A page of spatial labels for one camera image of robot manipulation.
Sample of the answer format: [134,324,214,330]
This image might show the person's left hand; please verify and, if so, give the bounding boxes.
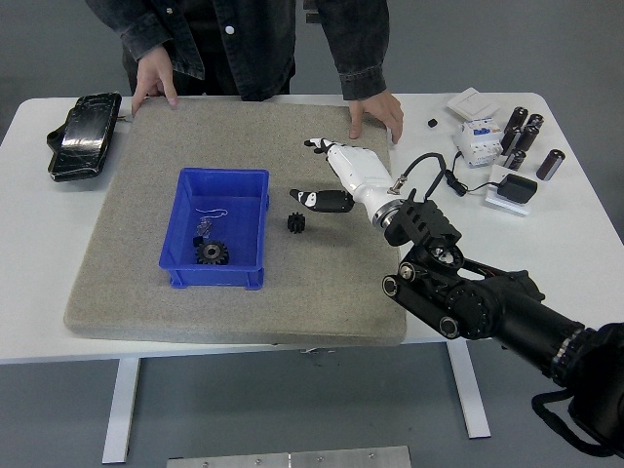
[348,91,406,146]

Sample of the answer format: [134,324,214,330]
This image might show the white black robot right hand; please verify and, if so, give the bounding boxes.
[289,137,399,223]

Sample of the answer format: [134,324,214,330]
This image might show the person's right hand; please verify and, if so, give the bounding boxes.
[130,48,179,117]

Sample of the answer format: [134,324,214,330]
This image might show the grey-brown foam mat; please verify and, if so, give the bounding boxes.
[62,96,409,348]

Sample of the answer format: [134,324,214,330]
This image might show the large black gear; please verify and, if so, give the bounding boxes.
[194,241,231,267]

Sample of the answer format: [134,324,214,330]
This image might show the blue plastic box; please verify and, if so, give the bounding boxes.
[159,167,271,291]

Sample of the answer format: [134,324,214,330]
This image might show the black wrapped device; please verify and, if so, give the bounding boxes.
[46,91,123,184]

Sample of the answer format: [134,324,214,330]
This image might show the white circuit breaker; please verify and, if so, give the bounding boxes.
[453,118,504,170]

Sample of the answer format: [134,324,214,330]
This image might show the person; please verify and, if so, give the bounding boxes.
[85,0,342,102]

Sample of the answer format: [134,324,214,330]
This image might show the white flat plate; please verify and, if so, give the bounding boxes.
[484,163,532,217]

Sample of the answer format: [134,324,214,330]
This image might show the black power adapter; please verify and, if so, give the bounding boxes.
[495,174,539,202]

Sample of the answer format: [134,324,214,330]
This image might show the white table leg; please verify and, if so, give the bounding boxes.
[447,340,491,439]
[100,358,142,464]

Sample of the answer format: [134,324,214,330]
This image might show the white wall switch plate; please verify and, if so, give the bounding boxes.
[446,86,501,121]

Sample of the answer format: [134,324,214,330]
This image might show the black adapter cord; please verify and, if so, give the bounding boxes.
[444,150,503,197]

